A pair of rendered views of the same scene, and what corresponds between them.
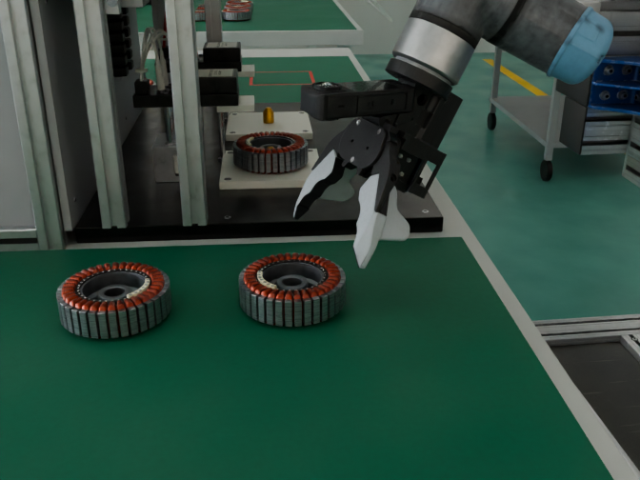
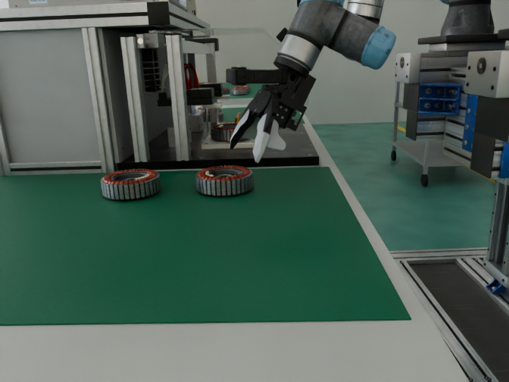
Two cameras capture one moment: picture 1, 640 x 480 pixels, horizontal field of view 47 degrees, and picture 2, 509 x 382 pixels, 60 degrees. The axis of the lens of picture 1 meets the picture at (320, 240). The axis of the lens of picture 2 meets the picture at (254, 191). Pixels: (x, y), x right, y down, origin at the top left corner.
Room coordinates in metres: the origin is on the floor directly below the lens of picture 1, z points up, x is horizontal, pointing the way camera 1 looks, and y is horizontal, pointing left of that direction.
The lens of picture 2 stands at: (-0.12, -0.13, 1.00)
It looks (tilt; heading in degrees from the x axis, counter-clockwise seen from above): 17 degrees down; 7
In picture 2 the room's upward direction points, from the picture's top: 2 degrees counter-clockwise
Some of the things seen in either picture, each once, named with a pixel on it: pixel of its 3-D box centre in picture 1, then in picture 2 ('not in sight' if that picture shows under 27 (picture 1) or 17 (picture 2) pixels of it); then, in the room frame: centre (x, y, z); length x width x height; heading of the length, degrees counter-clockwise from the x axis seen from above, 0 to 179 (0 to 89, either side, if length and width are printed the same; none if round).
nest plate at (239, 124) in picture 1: (269, 125); not in sight; (1.31, 0.09, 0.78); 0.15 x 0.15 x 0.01; 4
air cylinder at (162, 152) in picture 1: (173, 156); (179, 134); (1.06, 0.22, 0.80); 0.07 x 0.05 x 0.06; 4
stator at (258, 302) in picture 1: (292, 288); (224, 180); (0.69, 0.03, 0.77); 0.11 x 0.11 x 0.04
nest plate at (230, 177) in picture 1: (270, 168); (232, 140); (1.07, 0.07, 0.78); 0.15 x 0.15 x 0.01; 4
